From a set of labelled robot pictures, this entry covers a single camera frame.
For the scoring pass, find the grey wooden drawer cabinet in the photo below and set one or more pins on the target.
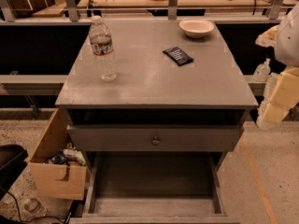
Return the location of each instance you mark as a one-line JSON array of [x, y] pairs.
[[152, 91]]

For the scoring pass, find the open grey middle drawer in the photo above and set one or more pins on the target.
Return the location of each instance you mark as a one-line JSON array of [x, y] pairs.
[[158, 188]]

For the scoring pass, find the metal railing frame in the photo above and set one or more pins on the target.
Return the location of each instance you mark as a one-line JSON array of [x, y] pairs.
[[217, 10]]

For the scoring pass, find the white bowl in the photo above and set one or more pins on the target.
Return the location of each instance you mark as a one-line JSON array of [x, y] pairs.
[[196, 28]]

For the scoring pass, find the cardboard box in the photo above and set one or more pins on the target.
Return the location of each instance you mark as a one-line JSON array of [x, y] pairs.
[[62, 181]]

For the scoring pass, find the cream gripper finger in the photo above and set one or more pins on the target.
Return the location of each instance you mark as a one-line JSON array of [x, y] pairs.
[[281, 94], [267, 38]]

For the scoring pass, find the hand sanitizer pump bottle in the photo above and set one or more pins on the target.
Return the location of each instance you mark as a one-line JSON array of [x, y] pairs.
[[262, 71]]

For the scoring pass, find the black bin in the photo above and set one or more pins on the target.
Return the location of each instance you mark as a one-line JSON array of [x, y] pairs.
[[12, 163]]

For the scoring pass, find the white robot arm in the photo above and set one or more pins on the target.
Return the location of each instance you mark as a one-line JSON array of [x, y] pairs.
[[286, 47]]

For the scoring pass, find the clear plastic water bottle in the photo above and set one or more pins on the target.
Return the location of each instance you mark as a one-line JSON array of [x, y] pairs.
[[103, 50]]

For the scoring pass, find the plastic bottle on floor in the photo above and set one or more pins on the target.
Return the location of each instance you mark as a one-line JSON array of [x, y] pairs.
[[35, 207]]

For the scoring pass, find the closed grey top drawer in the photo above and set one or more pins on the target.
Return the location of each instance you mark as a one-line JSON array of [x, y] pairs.
[[213, 139]]

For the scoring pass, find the dark blue snack packet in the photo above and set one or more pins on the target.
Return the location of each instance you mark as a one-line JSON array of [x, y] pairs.
[[178, 56]]

